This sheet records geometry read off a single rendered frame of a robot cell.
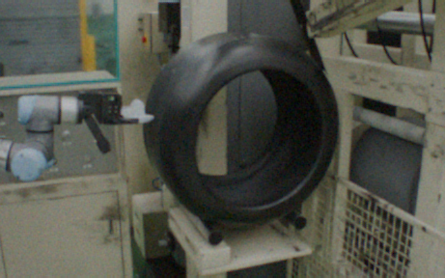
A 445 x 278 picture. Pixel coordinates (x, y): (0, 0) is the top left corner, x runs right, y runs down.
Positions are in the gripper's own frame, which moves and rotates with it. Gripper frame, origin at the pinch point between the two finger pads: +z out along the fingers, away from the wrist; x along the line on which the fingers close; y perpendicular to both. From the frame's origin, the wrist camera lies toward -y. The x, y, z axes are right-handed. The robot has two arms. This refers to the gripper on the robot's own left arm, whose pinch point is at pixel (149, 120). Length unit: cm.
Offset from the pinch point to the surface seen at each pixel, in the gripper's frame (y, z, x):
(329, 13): 35, 57, 5
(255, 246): -40, 36, -3
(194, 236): -36.0, 16.0, -1.3
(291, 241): -39, 48, -5
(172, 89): 9.7, 4.2, -6.3
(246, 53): 20.9, 22.3, -11.5
